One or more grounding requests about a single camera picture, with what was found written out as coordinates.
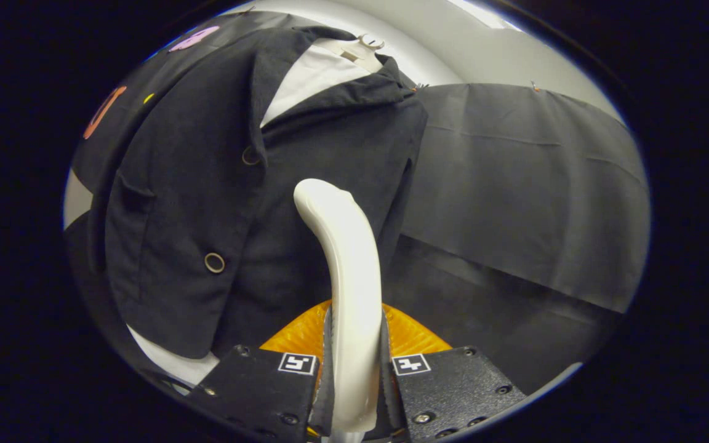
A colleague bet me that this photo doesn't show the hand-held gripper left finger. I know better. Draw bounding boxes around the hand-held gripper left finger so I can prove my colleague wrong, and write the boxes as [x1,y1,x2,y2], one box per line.
[187,300,334,443]

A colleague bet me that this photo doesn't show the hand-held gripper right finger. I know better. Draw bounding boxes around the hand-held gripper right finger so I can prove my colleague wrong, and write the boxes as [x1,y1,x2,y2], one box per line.
[382,303,527,441]

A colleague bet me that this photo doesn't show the white garment steamer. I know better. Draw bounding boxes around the white garment steamer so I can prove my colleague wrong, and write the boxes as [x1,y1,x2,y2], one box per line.
[294,178,385,443]

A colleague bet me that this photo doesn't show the black jacket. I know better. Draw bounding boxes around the black jacket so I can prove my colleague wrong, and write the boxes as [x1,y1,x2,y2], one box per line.
[87,26,429,361]

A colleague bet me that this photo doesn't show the black backdrop cloth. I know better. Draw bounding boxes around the black backdrop cloth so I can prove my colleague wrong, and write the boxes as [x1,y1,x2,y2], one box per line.
[65,9,651,394]

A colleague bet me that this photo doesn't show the white mannequin torso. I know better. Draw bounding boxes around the white mannequin torso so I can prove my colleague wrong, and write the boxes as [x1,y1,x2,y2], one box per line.
[127,34,386,388]

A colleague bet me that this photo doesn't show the grey cabinet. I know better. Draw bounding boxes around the grey cabinet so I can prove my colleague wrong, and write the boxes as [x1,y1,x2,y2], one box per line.
[64,169,94,229]

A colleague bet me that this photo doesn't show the white ceiling light panel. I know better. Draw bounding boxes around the white ceiling light panel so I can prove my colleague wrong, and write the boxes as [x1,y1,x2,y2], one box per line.
[447,0,523,31]

